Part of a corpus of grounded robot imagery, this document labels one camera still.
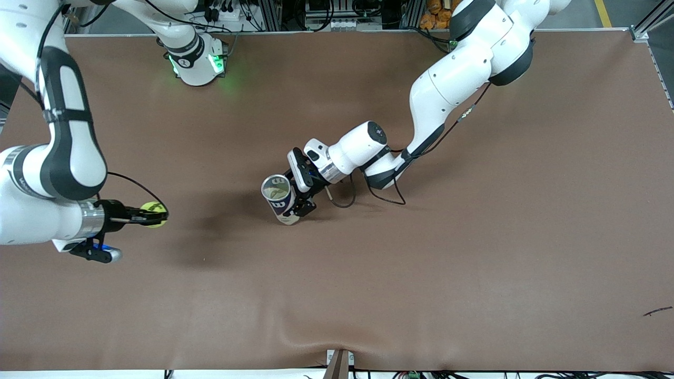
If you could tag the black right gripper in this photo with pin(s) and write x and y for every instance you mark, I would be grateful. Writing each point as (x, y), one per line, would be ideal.
(114, 216)

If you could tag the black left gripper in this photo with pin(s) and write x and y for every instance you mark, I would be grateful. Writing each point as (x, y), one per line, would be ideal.
(315, 186)

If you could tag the clear tennis ball can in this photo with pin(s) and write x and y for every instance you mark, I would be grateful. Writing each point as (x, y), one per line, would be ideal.
(284, 208)

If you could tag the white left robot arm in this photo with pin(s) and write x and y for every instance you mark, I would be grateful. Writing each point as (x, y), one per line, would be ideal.
(458, 73)

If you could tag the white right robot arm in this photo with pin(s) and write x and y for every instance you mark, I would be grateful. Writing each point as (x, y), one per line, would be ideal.
(26, 221)

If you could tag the white terminal block row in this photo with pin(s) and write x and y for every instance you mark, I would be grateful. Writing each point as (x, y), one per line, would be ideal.
(350, 25)

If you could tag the white power strip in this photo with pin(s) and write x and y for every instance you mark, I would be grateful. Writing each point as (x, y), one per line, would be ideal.
(234, 18)

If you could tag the brown table mat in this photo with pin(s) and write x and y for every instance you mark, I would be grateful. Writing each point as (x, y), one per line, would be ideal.
(474, 263)

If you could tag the pile of orange objects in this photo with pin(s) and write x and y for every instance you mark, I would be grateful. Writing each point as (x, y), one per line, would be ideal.
(434, 18)

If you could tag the aluminium table edge rail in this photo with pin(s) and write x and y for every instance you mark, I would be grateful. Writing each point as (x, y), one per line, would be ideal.
(316, 32)

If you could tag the metal bracket with brown post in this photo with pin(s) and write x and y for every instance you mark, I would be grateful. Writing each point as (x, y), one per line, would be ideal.
(339, 368)

